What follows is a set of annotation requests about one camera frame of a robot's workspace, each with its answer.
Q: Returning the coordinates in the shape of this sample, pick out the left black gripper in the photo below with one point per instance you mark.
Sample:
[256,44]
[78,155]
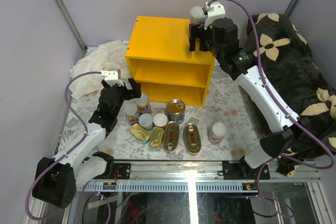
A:
[136,88]

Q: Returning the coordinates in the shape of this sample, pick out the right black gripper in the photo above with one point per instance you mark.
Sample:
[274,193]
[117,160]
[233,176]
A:
[195,32]

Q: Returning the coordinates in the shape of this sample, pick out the white orange snack canister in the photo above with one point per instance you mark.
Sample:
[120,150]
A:
[197,15]

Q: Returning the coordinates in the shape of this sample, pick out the grey lid small can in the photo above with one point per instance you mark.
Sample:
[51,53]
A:
[146,121]

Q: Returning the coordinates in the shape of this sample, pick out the blue labelled gold-top can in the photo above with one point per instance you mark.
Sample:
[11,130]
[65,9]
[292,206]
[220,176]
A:
[176,110]

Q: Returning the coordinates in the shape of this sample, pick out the gold rectangular tin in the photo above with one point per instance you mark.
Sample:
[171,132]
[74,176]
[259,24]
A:
[140,133]
[156,138]

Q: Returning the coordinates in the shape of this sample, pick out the white red snack canister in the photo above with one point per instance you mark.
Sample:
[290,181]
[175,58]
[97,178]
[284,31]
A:
[217,133]

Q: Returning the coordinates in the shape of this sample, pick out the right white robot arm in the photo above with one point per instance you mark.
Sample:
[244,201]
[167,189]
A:
[241,65]

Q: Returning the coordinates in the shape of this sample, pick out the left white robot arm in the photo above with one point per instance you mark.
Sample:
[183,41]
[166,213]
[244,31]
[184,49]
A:
[58,178]

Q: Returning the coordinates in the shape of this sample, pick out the orange blue tall canister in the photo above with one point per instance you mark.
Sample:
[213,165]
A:
[143,104]

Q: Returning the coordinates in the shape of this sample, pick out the clear jar colourful candy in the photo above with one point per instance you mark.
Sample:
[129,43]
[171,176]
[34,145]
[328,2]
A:
[130,110]

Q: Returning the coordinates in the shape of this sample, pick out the yellow wooden shelf cabinet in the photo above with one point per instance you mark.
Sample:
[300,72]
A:
[159,59]

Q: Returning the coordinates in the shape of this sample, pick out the crumpled cream cloth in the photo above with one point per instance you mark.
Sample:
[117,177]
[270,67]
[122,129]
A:
[106,56]

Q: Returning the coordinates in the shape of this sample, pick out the white lid small can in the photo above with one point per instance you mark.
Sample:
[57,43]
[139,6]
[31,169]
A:
[160,120]

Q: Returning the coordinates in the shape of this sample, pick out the gold oval tin left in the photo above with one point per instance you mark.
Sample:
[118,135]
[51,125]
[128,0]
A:
[171,137]

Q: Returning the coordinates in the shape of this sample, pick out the gold oval tin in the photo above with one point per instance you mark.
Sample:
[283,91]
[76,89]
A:
[171,137]
[192,139]

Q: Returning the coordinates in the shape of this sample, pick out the gold oval tin right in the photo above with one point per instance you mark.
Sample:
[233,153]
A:
[192,139]

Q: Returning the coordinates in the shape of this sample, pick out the black floral plush blanket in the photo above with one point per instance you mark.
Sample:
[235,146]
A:
[288,63]

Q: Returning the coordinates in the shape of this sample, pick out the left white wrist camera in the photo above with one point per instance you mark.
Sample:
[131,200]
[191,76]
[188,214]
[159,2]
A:
[112,76]

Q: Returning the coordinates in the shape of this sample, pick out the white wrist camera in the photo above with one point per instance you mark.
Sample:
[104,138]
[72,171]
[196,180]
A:
[213,11]
[112,76]

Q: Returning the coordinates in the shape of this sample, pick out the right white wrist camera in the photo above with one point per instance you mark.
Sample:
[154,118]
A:
[213,11]

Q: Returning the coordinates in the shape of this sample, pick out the left metal corner post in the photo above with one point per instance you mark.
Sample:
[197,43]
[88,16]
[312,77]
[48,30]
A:
[71,25]

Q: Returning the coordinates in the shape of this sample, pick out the aluminium mounting rail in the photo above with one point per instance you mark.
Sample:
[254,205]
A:
[204,176]

